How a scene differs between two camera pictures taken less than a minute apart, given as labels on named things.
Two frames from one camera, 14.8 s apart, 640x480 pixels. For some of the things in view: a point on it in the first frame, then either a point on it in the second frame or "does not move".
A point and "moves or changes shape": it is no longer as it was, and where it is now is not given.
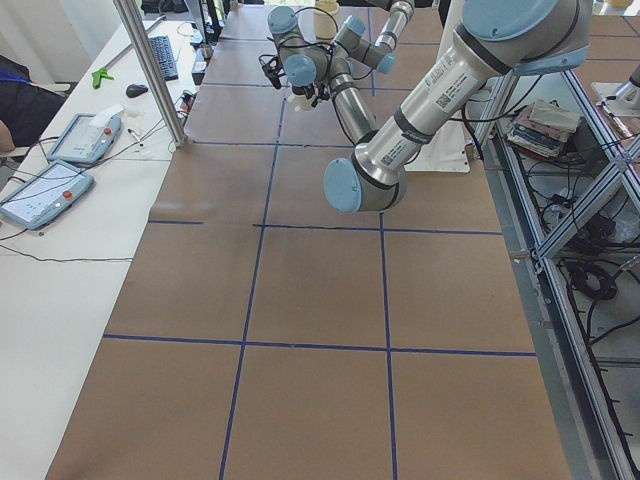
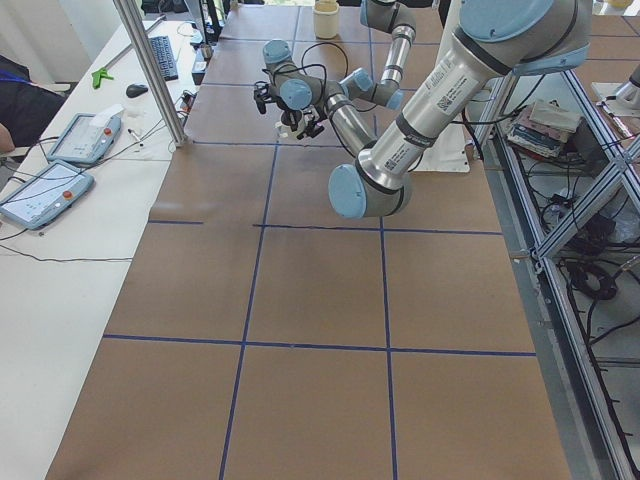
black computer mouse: x=135 y=90 does not move
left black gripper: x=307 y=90 -> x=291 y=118
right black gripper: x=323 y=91 -> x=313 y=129
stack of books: x=543 y=127 does not move
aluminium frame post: x=133 y=19 does not move
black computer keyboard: x=165 y=58 does not move
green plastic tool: x=98 y=75 does not move
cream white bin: x=325 y=16 does not move
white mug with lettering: x=301 y=103 moves or changes shape
